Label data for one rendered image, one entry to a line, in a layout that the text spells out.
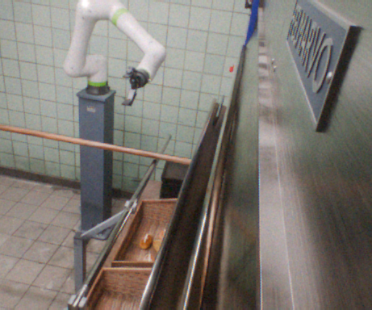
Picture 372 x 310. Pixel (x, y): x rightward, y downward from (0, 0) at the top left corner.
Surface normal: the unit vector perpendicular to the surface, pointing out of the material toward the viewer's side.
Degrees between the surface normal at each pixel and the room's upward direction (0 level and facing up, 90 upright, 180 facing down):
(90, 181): 90
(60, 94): 90
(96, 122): 90
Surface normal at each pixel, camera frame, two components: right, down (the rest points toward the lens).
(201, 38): -0.18, 0.44
